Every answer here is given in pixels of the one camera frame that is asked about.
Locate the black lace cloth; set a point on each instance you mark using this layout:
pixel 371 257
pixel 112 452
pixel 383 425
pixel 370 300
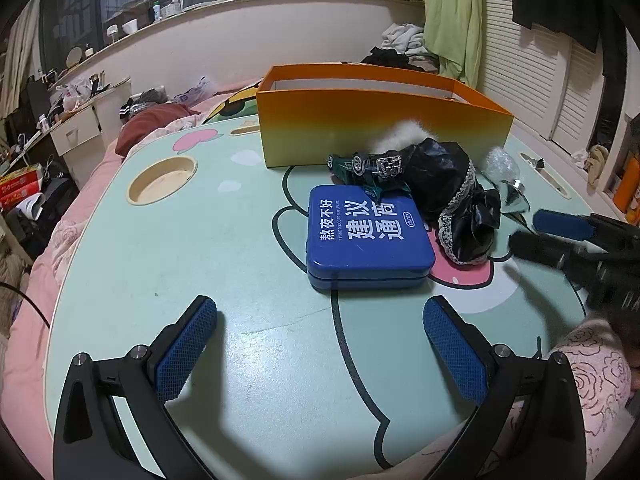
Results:
pixel 465 216

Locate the clear bubble wrap wad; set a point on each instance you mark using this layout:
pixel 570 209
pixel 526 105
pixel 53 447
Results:
pixel 498 165

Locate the white drawer desk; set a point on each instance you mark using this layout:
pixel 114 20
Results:
pixel 83 138

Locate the blue tin case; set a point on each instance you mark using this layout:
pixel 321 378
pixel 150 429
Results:
pixel 354 242

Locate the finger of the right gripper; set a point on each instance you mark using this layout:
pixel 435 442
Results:
pixel 563 225
pixel 545 249

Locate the orange cardboard box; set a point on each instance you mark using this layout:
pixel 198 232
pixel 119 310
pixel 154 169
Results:
pixel 308 112

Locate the dark green toy car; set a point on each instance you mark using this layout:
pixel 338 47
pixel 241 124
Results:
pixel 378 175

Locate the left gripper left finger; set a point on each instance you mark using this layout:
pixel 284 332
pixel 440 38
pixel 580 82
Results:
pixel 90 441

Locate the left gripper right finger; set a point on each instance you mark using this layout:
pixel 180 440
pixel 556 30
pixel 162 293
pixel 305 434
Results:
pixel 548 441

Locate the white fur pompom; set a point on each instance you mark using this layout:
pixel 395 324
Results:
pixel 400 136

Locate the dark red pillow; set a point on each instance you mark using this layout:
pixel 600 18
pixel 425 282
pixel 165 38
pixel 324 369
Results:
pixel 148 120

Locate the pink floral blanket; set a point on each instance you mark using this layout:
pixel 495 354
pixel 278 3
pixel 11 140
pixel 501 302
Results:
pixel 604 385

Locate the green hanging curtain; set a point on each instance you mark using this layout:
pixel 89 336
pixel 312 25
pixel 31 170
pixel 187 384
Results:
pixel 453 31

